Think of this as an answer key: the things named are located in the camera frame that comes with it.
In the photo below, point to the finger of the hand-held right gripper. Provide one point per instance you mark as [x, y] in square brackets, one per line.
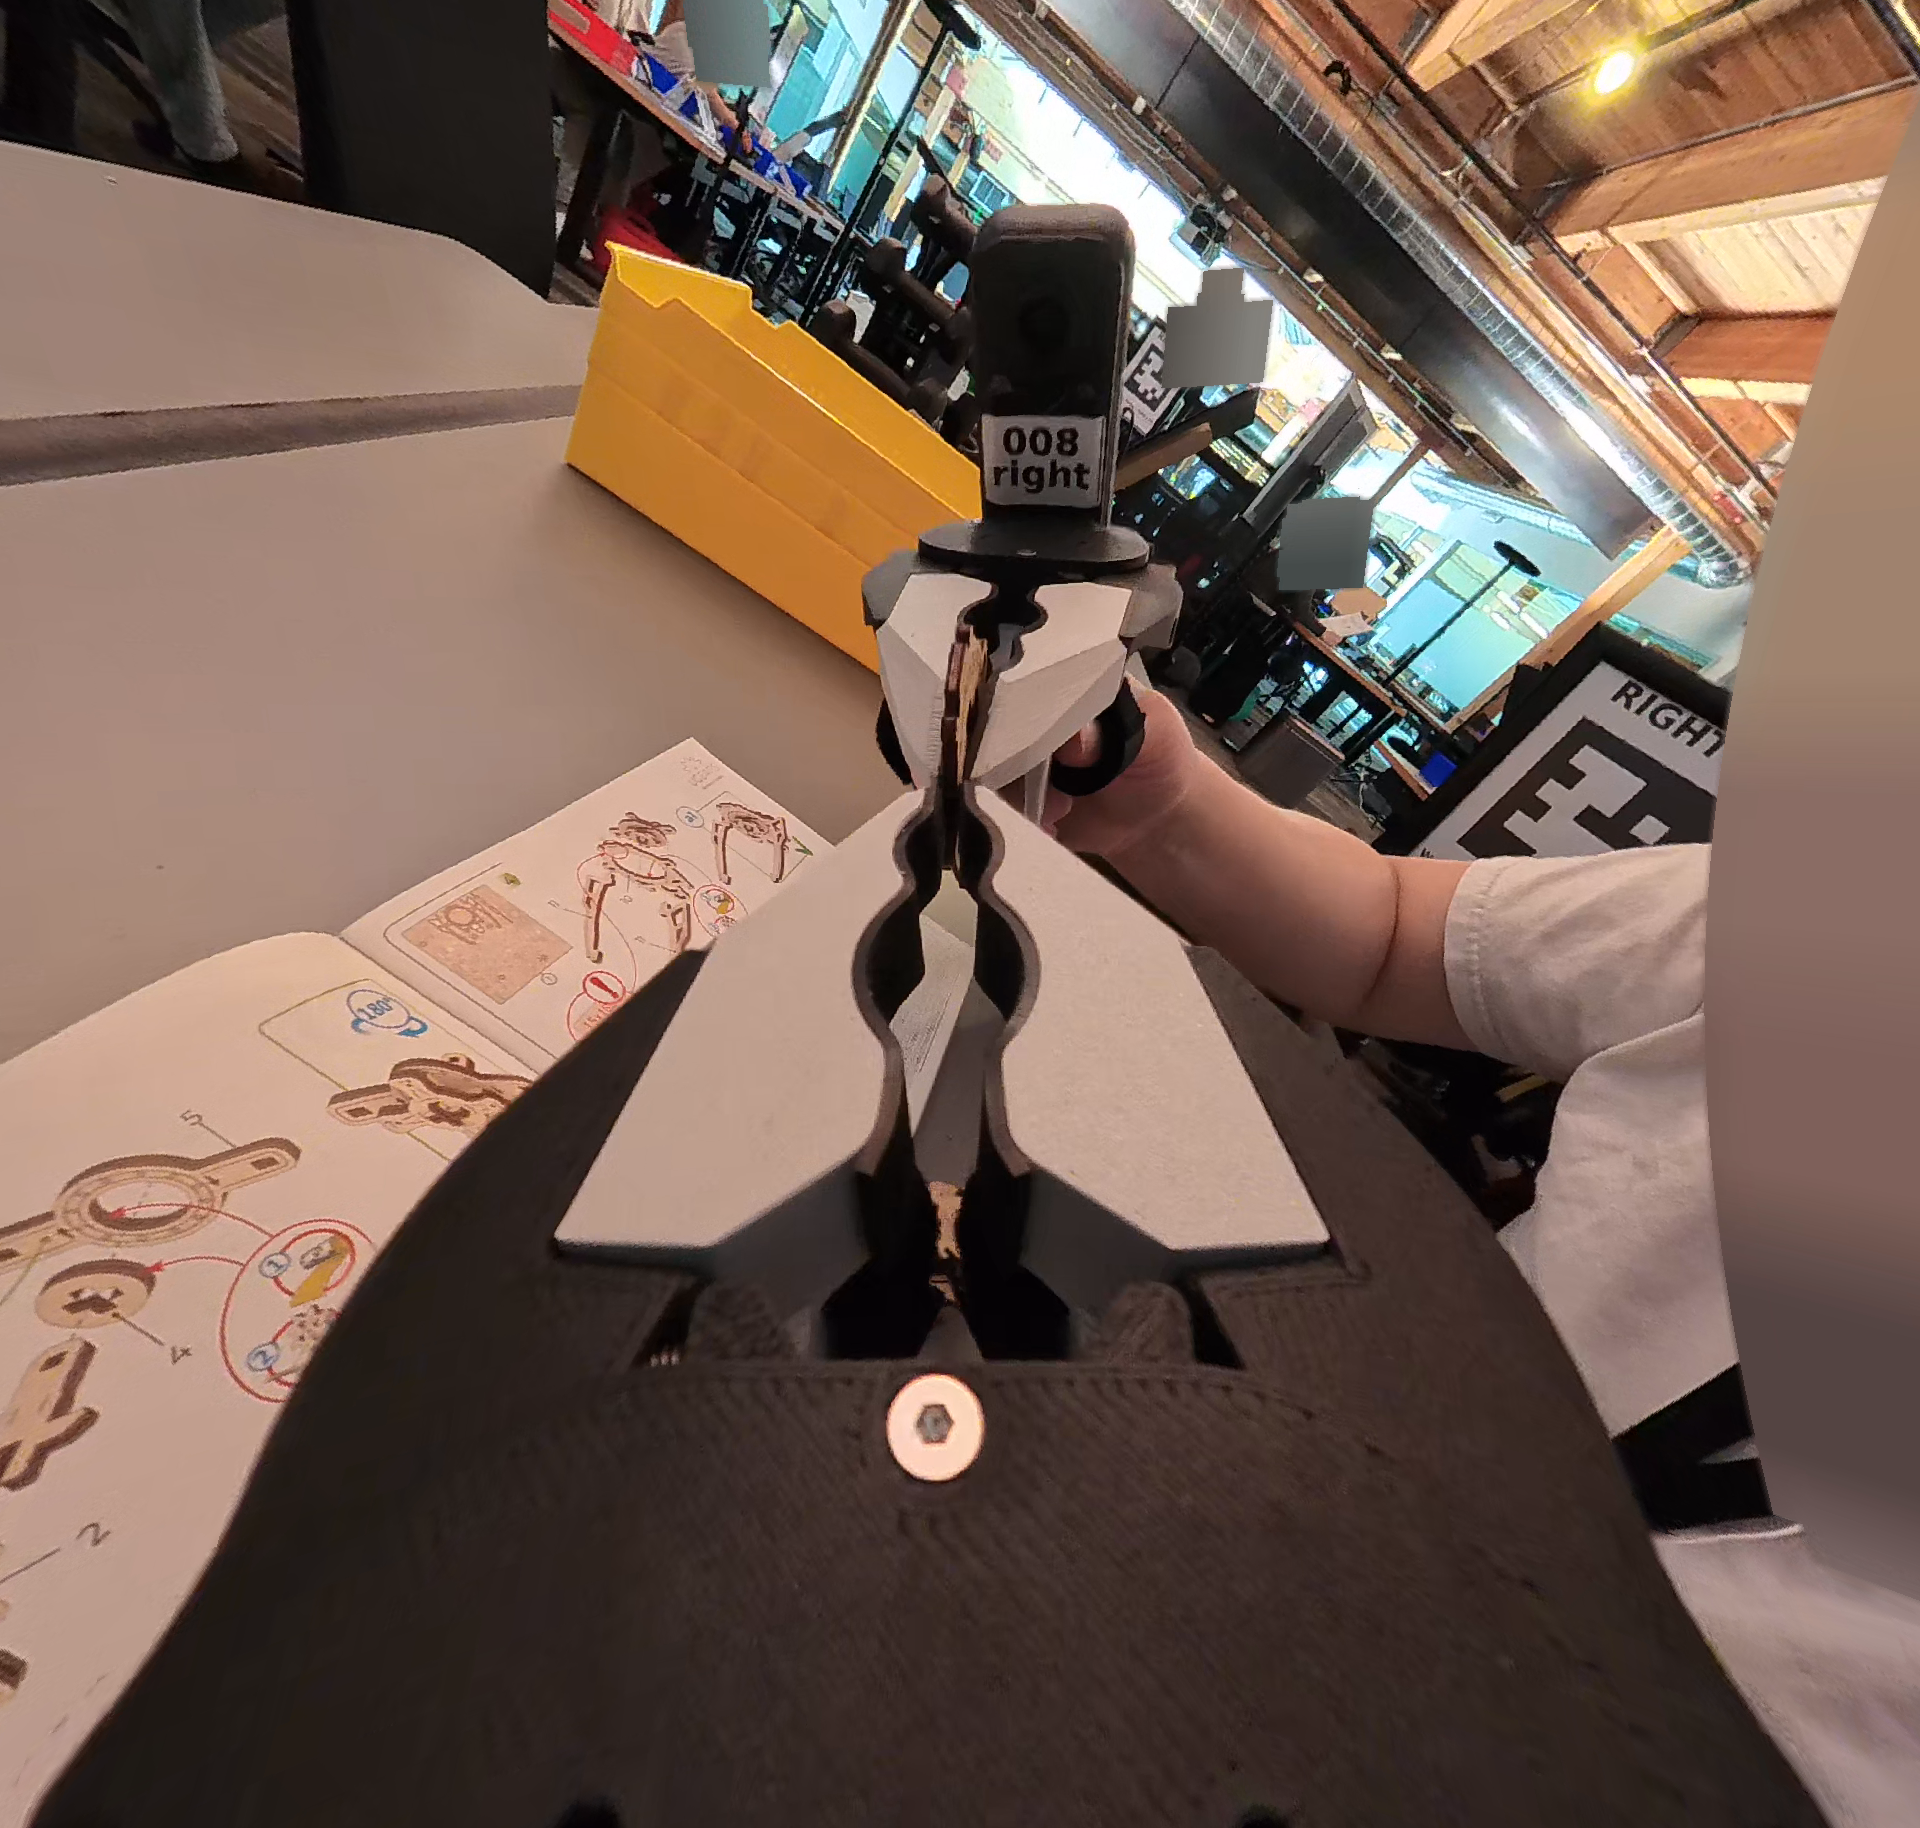
[1068, 653]
[917, 653]

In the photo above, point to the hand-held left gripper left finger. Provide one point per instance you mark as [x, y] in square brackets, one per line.
[730, 1065]

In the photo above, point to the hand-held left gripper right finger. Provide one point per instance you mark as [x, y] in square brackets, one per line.
[1155, 1065]

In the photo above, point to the illustrated instruction booklet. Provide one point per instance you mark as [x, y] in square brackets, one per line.
[150, 1047]

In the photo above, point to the person's right forearm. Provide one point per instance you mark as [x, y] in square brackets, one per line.
[1320, 910]

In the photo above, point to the person's right hand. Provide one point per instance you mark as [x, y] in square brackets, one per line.
[1155, 796]

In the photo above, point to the small marker sign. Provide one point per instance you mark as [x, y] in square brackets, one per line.
[1149, 376]

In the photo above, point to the yellow storage bin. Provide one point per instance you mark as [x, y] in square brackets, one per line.
[720, 453]

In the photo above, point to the tilted display panel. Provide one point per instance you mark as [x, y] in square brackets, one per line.
[1332, 435]

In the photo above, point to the black floor lamp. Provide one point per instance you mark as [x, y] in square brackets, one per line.
[1515, 556]
[948, 10]

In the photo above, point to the cluttered background workbench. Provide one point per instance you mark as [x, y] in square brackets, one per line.
[627, 72]

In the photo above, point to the black white marker sign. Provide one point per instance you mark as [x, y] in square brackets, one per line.
[1588, 796]

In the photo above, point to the round ceiling lamp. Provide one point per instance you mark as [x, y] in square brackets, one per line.
[1613, 61]

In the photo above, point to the black partition panel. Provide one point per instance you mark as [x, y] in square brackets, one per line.
[423, 88]

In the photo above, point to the silver ventilation duct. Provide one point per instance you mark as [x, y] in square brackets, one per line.
[1688, 524]

